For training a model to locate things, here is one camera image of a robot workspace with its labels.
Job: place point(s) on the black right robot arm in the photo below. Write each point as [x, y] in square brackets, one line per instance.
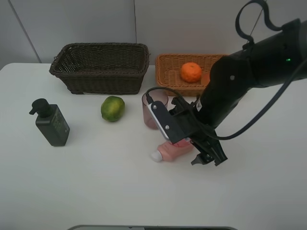
[277, 60]

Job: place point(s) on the dark brown wicker basket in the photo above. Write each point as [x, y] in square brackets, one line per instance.
[102, 68]

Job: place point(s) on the orange wicker basket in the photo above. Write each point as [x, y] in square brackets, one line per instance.
[167, 71]

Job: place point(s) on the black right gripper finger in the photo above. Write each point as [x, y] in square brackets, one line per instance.
[214, 149]
[203, 157]

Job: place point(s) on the dark green pump bottle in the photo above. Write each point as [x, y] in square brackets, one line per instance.
[51, 122]

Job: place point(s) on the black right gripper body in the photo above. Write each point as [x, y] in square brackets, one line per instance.
[185, 125]

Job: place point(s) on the translucent purple plastic cup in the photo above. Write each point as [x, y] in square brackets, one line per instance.
[157, 95]

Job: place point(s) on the orange tangerine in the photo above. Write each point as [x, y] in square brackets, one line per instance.
[191, 72]

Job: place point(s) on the green citrus fruit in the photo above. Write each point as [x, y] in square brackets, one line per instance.
[112, 109]

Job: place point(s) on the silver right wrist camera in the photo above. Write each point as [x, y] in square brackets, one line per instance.
[164, 121]

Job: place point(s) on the pink lotion bottle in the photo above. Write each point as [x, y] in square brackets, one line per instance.
[169, 152]

